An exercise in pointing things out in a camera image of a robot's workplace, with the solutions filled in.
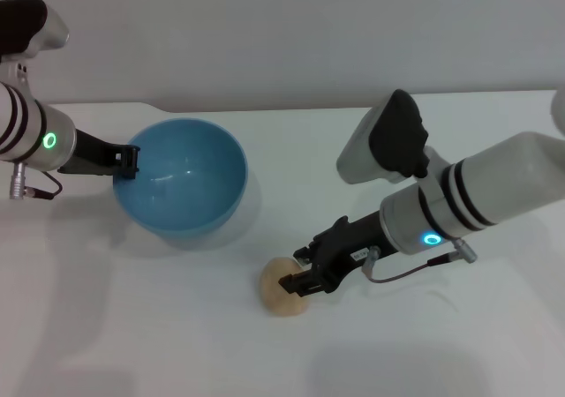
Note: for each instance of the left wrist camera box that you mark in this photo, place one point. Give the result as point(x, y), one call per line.
point(26, 22)

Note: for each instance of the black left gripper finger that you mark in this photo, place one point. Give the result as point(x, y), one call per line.
point(127, 161)

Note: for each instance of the beige egg yolk pastry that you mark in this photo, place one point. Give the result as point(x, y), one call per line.
point(273, 295)

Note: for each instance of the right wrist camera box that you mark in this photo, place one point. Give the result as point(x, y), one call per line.
point(388, 137)

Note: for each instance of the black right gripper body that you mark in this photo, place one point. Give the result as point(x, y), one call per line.
point(348, 247)

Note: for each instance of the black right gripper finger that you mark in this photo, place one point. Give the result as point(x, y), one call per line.
point(304, 283)
point(306, 256)

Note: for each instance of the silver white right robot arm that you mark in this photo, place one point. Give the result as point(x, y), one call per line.
point(485, 185)

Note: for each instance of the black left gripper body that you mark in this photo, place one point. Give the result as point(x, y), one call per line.
point(90, 159)

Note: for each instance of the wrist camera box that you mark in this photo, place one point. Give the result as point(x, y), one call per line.
point(388, 137)
point(26, 22)

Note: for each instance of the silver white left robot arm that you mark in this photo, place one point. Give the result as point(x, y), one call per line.
point(31, 128)

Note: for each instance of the blue bowl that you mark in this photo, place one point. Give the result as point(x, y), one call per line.
point(185, 185)

